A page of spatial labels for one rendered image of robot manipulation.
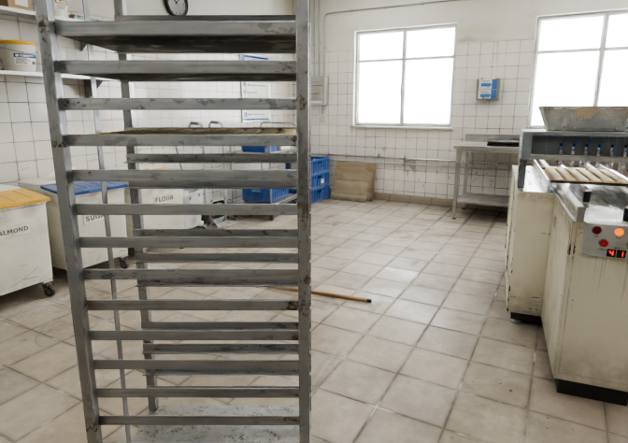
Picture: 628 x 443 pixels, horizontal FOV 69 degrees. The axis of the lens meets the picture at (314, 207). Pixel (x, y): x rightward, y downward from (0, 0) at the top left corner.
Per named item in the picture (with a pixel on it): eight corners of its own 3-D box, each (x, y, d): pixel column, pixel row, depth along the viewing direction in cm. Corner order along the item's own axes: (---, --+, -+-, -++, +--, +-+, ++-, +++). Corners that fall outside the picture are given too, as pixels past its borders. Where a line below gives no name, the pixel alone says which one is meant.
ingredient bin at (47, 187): (77, 290, 338) (64, 187, 321) (26, 275, 368) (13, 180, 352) (136, 268, 384) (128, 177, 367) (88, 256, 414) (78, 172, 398)
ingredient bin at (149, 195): (145, 264, 393) (137, 175, 377) (98, 252, 425) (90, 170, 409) (192, 248, 438) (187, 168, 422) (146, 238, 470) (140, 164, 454)
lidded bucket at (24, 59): (28, 74, 354) (24, 45, 349) (48, 73, 343) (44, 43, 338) (-7, 72, 332) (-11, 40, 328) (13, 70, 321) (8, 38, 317)
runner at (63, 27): (308, 35, 114) (308, 22, 113) (308, 34, 111) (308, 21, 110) (50, 35, 114) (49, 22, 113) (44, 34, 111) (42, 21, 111)
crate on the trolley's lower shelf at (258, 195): (263, 193, 614) (262, 178, 610) (289, 195, 601) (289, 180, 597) (242, 201, 562) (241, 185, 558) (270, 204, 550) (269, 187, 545)
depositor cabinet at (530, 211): (503, 261, 400) (512, 164, 383) (597, 271, 375) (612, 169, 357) (505, 324, 284) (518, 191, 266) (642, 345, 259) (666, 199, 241)
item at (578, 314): (538, 328, 278) (554, 182, 259) (604, 338, 266) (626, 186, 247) (549, 394, 215) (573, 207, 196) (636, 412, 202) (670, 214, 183)
